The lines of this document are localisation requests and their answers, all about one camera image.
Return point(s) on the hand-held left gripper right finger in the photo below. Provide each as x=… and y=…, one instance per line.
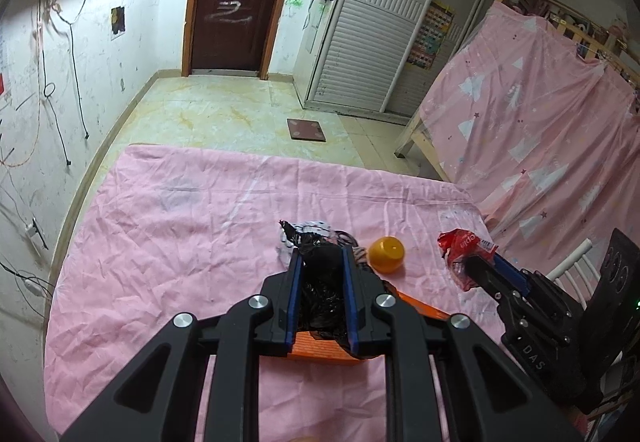
x=350, y=297

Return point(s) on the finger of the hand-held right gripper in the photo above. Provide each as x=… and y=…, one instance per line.
x=512, y=272
x=485, y=278

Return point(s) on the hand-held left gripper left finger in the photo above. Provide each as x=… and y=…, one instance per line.
x=295, y=292

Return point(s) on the black plastic bag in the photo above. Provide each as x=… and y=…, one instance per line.
x=320, y=282

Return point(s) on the red snack wrapper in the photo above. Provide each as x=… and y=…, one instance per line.
x=460, y=247

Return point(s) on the striped dark wrapper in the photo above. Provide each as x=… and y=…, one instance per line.
x=361, y=256

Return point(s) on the orange plastic ball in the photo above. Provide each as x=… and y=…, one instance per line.
x=387, y=254

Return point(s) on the orange cardboard box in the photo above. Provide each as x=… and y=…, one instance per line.
x=320, y=353

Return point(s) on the white black dotted bag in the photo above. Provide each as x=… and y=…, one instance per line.
x=315, y=226

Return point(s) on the white metal chair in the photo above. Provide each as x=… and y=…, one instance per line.
x=575, y=259

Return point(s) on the pink bedsheet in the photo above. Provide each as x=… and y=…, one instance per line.
x=175, y=247

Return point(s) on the pink patterned curtain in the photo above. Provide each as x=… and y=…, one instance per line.
x=540, y=137

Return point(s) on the dark bathroom scale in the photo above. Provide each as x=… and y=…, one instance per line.
x=306, y=129

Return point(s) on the colourful grid poster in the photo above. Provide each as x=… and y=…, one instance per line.
x=432, y=34

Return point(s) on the white power strip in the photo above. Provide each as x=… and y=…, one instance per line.
x=32, y=285

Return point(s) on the white slatted wardrobe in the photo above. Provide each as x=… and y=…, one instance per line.
x=390, y=32

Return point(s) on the wooden bunk bed frame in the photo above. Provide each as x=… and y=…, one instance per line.
x=420, y=142

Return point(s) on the low wall socket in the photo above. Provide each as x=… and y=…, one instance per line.
x=34, y=231

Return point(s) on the yellow black wall sticker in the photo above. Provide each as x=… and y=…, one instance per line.
x=117, y=19

